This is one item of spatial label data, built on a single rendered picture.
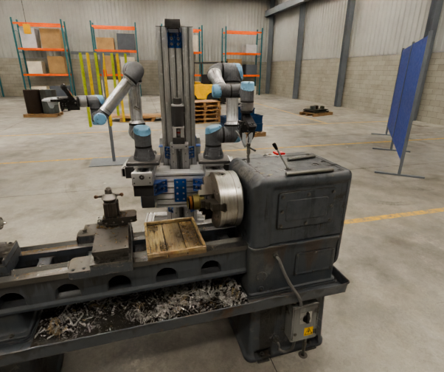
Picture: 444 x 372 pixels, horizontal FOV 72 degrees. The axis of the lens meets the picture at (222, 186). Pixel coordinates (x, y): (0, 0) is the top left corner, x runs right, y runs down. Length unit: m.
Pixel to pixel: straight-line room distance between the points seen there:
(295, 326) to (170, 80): 1.82
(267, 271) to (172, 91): 1.37
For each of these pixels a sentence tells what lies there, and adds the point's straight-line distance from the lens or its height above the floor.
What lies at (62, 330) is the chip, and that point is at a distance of 1.85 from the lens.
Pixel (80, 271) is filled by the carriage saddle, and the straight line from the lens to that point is 1.57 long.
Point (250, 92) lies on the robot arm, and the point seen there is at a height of 1.65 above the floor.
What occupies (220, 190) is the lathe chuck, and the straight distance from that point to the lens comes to 1.56.
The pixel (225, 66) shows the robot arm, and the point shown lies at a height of 1.78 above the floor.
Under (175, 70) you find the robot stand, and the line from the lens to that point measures 2.29.
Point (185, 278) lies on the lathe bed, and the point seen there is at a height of 0.71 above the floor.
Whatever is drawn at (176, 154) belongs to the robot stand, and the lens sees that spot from 2.32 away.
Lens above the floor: 1.76
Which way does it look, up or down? 21 degrees down
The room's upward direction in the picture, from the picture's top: straight up
